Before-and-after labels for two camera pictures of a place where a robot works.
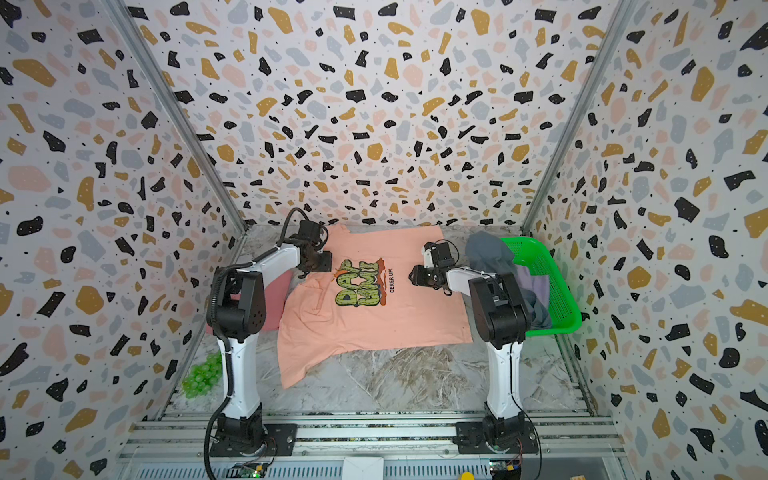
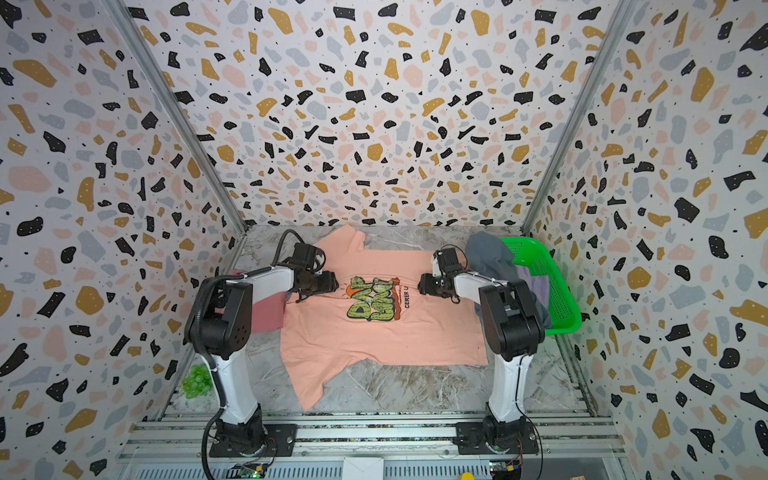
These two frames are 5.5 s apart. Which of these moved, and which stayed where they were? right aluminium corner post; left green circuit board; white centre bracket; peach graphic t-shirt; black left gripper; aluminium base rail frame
Moved: peach graphic t-shirt; black left gripper
Stayed: right aluminium corner post; white centre bracket; left green circuit board; aluminium base rail frame
